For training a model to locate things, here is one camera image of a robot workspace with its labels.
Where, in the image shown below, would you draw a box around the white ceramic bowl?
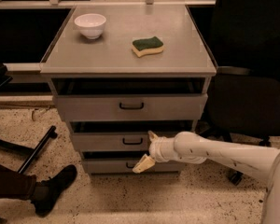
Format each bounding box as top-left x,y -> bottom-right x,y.
74,13 -> 106,39

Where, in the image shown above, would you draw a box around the person leg brown trousers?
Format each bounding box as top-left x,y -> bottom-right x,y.
0,165 -> 49,201

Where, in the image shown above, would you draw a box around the black shoe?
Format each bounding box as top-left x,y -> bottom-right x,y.
30,164 -> 77,217

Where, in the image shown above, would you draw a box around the green yellow sponge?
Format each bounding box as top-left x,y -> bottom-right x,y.
132,36 -> 164,58

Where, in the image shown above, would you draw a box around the grey bottom drawer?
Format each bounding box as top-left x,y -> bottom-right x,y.
82,159 -> 185,175

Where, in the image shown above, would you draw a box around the black office chair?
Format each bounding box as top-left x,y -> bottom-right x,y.
192,0 -> 280,186

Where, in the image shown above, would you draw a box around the black chair base left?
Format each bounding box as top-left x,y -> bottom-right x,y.
0,126 -> 58,174

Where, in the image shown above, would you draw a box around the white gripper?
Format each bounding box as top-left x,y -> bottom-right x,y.
133,131 -> 177,174

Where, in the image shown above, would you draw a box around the grey drawer cabinet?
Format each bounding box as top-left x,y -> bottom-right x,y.
41,5 -> 216,161

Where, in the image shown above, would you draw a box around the grey top drawer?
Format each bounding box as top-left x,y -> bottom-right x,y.
53,94 -> 207,121

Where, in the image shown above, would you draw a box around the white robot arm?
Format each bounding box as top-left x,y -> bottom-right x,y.
133,132 -> 280,224

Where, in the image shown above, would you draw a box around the grey drawer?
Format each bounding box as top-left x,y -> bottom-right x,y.
53,94 -> 207,121
69,131 -> 196,152
82,159 -> 185,175

